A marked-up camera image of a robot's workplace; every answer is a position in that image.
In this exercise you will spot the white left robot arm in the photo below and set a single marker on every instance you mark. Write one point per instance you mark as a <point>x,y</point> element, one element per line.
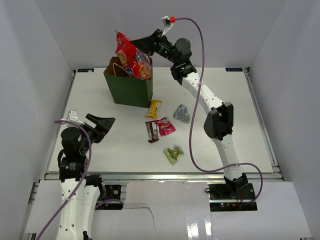
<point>80,191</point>

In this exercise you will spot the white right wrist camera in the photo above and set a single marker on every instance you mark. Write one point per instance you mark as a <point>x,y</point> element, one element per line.
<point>168,23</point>

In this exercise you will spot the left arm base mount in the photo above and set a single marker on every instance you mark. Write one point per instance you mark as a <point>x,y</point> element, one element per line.
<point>112,191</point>

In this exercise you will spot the green snack packet front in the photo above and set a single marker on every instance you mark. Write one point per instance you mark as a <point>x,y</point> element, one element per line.
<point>173,154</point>

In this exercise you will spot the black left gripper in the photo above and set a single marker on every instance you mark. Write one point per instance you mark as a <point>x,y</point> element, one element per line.
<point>103,124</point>

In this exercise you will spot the green paper bag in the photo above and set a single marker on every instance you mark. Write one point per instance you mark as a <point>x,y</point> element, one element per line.
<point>125,89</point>

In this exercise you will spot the grey foil snack packet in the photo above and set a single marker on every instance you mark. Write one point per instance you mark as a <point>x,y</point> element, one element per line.
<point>182,114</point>

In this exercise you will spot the pink snack packet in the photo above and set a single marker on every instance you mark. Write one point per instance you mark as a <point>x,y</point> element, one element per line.
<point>165,127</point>

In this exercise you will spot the yellow snack packet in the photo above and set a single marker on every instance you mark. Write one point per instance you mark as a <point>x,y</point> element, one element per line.
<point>153,108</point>

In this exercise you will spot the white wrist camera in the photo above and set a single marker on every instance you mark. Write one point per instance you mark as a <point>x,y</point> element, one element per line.
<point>72,118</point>
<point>168,23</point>

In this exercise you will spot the large red snack bag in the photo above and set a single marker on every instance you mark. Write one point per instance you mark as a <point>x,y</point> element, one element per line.
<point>135,62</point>

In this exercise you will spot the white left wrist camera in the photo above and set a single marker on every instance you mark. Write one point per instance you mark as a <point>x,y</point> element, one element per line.
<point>72,118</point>

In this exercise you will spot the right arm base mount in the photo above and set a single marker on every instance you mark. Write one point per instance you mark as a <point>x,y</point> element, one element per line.
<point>222,199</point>

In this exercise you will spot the aluminium table frame rail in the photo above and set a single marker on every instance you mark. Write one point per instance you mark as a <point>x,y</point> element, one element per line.
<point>113,157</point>

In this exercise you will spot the brown chocolate bar wrapper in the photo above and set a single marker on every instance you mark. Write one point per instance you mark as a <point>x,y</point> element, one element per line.
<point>152,130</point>

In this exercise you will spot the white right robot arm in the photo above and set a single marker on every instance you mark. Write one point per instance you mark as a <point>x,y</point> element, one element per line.
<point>219,122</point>

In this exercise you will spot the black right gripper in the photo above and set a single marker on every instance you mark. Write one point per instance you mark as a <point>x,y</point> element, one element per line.
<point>148,44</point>

